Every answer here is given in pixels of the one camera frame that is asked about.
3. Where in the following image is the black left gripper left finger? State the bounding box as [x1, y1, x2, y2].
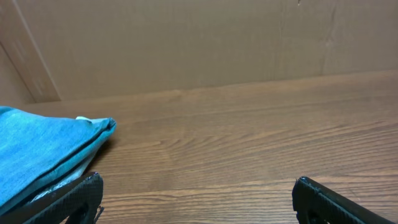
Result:
[1, 172, 103, 224]

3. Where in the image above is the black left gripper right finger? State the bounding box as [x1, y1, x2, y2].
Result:
[292, 177, 394, 224]

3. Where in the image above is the folded light blue cloth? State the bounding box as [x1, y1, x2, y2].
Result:
[1, 106, 116, 214]

